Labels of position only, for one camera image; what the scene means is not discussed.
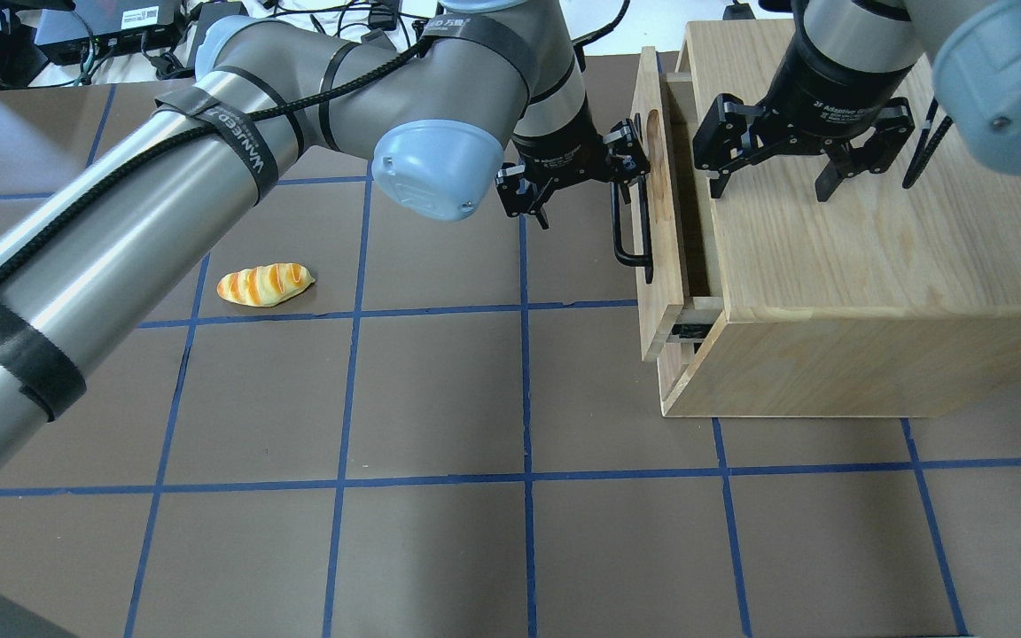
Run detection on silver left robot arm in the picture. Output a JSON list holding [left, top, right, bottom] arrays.
[[0, 1, 649, 470]]

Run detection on black drawer handle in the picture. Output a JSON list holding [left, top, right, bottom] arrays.
[[609, 176, 655, 285]]

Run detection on black electronics boxes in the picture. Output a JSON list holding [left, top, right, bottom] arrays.
[[0, 1, 246, 90]]

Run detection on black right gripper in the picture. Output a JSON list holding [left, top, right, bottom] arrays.
[[693, 44, 915, 203]]

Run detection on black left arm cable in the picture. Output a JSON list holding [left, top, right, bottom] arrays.
[[0, 27, 449, 298]]

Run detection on orange striped bread loaf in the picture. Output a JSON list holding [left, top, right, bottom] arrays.
[[215, 262, 317, 307]]

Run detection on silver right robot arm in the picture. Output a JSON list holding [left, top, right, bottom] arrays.
[[692, 1, 1021, 202]]

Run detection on wooden drawer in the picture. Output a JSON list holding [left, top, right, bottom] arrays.
[[629, 47, 724, 361]]

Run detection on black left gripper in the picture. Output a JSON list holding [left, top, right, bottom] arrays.
[[495, 112, 650, 230]]

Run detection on light wooden drawer cabinet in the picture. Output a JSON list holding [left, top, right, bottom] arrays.
[[655, 19, 1021, 418]]

